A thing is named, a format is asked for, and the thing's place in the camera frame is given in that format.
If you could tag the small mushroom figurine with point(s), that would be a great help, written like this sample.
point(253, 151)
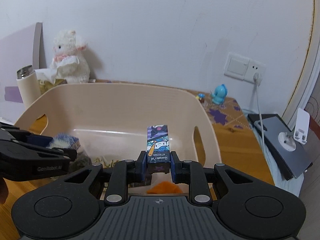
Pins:
point(201, 97)

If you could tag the dark grey laptop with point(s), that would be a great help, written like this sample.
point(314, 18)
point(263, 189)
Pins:
point(290, 156)

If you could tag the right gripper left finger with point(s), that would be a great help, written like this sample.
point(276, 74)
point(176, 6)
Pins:
point(124, 172)

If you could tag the white plush lamb toy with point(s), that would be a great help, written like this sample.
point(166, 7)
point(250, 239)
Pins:
point(68, 57)

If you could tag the golden tissue box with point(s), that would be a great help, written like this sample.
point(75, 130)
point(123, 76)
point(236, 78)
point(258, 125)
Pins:
point(47, 79)

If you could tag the green dried herb bag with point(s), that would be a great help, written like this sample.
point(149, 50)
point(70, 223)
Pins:
point(80, 162)

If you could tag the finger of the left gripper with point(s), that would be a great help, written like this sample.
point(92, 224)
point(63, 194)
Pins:
point(25, 136)
point(19, 152)

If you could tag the blue cartoon figurine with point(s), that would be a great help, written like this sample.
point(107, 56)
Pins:
point(219, 94)

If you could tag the purple headboard panel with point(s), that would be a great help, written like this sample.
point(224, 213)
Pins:
point(18, 50)

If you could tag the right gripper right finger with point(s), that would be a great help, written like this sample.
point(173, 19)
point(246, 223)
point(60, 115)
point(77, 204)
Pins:
point(191, 173)

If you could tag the blue white porcelain-pattern box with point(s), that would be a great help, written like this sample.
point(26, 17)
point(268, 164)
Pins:
point(63, 140)

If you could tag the white phone stand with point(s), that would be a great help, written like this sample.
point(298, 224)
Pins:
point(299, 134)

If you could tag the white wall switch socket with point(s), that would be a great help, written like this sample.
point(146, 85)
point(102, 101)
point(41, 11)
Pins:
point(244, 69)

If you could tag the beige plastic storage bin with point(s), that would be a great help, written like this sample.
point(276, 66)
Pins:
point(111, 120)

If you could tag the orange plush toy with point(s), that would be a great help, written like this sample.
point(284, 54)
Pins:
point(165, 187)

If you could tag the white thermos bottle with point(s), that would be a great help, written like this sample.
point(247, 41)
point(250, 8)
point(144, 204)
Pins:
point(28, 85)

